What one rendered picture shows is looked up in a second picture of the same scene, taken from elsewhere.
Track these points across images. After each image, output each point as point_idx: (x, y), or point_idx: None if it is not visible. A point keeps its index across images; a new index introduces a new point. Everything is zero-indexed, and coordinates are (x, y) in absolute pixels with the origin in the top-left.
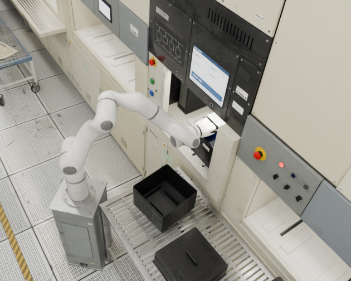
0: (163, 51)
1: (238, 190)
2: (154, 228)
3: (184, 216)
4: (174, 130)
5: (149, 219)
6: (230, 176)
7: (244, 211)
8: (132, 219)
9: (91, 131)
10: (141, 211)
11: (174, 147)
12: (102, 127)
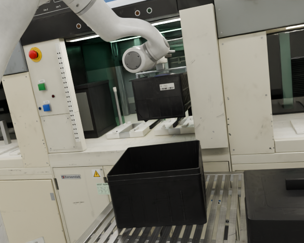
0: (47, 19)
1: (247, 94)
2: (188, 228)
3: (206, 195)
4: (131, 22)
5: (167, 226)
6: (224, 87)
7: (271, 120)
8: (140, 242)
9: None
10: (143, 222)
11: (139, 70)
12: None
